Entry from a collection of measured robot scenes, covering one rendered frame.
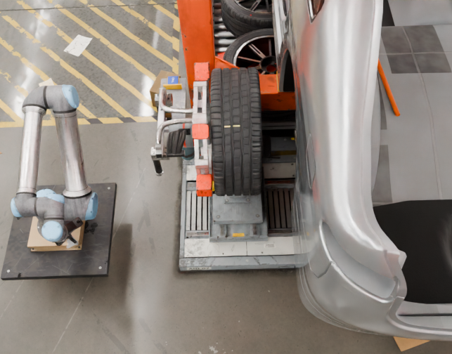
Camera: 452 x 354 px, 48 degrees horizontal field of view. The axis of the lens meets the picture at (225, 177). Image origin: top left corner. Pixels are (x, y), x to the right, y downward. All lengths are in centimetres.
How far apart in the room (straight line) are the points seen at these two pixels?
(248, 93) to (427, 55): 101
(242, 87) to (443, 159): 100
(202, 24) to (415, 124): 114
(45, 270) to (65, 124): 87
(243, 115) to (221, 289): 123
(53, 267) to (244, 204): 117
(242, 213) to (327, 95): 152
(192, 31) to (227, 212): 111
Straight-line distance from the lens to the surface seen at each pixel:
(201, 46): 273
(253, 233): 308
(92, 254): 301
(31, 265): 310
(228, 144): 231
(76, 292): 329
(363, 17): 181
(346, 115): 164
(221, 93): 238
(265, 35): 363
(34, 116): 265
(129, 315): 316
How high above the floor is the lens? 297
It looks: 58 degrees down
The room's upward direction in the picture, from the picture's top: 3 degrees counter-clockwise
